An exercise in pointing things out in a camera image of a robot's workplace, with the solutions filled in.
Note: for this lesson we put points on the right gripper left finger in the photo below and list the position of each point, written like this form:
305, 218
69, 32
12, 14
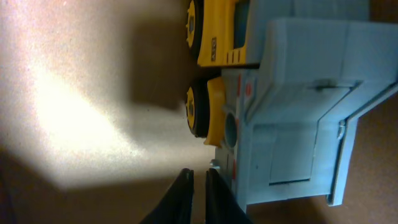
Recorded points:
176, 205

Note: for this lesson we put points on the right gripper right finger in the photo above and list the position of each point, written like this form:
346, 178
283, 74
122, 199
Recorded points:
221, 207

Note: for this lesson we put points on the yellow grey toy truck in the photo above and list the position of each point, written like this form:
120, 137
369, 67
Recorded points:
295, 77

